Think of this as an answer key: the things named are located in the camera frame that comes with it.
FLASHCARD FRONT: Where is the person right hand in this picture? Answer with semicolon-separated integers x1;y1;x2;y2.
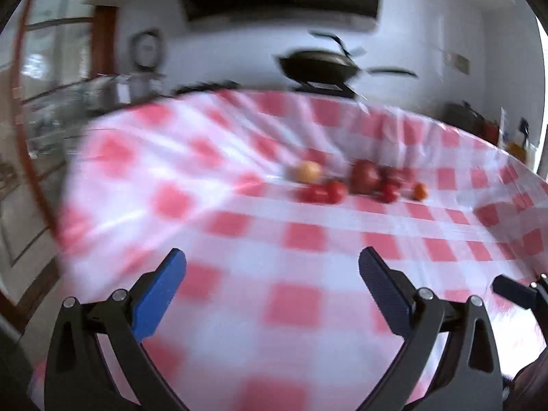
505;349;548;411

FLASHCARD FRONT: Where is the yellow round fruit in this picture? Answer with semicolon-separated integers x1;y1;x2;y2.
295;161;322;185

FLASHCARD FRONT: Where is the black wok pan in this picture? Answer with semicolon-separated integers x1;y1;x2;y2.
275;31;418;98

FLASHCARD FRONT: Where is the red tomato small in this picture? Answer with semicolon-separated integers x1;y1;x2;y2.
297;184;328;204

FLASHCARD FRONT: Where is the large dark red apple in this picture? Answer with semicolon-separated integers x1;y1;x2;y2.
349;160;381;195

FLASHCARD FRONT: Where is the orange mandarin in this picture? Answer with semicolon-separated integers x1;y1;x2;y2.
411;183;428;201

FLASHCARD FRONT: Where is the red white checkered tablecloth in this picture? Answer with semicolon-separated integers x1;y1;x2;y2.
29;87;548;411

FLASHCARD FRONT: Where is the wrinkled dark red fruit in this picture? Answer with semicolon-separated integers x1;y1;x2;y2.
379;166;413;188

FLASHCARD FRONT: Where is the round wall gauge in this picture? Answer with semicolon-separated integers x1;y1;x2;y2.
129;29;164;72

